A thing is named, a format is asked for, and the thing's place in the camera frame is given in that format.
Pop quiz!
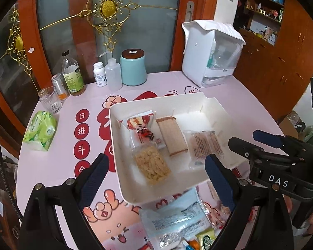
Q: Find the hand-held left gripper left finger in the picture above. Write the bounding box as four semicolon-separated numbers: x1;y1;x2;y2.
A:
17;153;110;250

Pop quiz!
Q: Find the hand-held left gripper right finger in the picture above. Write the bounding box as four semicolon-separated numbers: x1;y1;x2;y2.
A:
205;154;295;250

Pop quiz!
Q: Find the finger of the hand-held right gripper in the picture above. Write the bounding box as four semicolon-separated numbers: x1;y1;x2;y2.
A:
228;136;304;165
252;130;313;159

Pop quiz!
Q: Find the clear pale biscuit packet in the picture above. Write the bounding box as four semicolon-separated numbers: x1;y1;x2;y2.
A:
184;130;226;171

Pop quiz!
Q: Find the clear puffed rice packet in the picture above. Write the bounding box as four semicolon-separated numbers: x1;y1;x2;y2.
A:
132;146;172;186

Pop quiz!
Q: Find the white plastic tray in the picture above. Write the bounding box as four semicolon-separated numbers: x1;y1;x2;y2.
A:
109;92;251;205

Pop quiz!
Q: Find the brown wafer packet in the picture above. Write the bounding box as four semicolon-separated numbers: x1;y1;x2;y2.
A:
155;116;189;157

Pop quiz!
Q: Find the red and white snack packet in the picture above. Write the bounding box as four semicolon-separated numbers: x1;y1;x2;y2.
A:
126;111;163;150

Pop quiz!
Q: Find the cardboard box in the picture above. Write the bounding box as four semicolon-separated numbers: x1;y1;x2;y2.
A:
279;111;313;142

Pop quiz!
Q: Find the small clear snack packet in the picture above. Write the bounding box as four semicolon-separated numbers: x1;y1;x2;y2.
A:
203;181;234;231

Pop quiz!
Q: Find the small green candy packet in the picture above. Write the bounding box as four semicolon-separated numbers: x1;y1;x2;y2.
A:
195;229;216;249

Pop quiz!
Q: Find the blue face mask packet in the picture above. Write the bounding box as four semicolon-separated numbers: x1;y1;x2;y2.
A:
139;187;212;250

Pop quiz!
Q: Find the brown wooden cabinet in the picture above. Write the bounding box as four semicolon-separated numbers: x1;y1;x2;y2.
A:
234;0;313;121

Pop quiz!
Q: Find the green tissue pack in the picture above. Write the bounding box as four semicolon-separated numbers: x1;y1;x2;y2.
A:
22;111;57;151

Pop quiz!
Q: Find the clear drinking glass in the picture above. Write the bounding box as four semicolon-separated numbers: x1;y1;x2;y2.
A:
38;86;63;115

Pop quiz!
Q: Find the white countertop appliance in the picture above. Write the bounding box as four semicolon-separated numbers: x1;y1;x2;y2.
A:
182;20;246;88

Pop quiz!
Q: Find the white pill bottle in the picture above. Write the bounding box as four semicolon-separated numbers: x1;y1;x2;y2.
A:
93;62;107;87

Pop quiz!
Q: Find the glass bottle with green label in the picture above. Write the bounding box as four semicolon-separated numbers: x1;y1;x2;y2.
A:
61;50;85;96

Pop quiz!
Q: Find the white squeeze bottle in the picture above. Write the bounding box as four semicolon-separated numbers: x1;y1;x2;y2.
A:
98;51;123;91

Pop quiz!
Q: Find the teal canister with brown lid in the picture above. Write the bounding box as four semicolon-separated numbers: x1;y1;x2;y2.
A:
120;49;148;86

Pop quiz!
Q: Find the wooden shelf with small goods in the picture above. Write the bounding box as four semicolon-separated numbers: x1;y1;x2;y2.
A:
242;0;287;46

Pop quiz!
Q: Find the glass door with gold ornament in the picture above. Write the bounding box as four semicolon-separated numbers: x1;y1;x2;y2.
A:
0;4;42;129
36;0;182;85

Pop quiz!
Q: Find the silver door handle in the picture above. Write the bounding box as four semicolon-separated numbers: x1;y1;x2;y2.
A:
186;1;194;21

